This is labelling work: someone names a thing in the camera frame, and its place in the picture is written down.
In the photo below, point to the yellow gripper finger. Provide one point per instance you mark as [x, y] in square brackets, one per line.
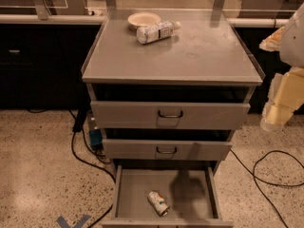
[272, 42]
[285, 97]

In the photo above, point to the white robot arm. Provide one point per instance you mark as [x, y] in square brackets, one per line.
[292, 41]

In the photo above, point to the grey drawer cabinet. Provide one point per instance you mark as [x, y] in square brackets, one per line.
[202, 62]

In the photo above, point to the bottom grey drawer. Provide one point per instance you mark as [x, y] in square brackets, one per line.
[190, 194]

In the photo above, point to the grey drawer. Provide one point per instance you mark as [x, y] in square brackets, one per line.
[166, 150]
[190, 194]
[161, 115]

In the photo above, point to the top grey drawer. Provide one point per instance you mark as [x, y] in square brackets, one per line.
[161, 115]

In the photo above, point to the middle grey drawer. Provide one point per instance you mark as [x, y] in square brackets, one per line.
[166, 150]

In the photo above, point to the white plastic bottle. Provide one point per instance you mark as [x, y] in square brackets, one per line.
[163, 30]

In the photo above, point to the white bowl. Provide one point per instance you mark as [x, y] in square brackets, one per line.
[142, 19]

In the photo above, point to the blue power box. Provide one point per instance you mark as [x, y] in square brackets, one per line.
[96, 139]

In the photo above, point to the white horizontal rail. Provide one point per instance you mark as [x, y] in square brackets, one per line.
[97, 20]

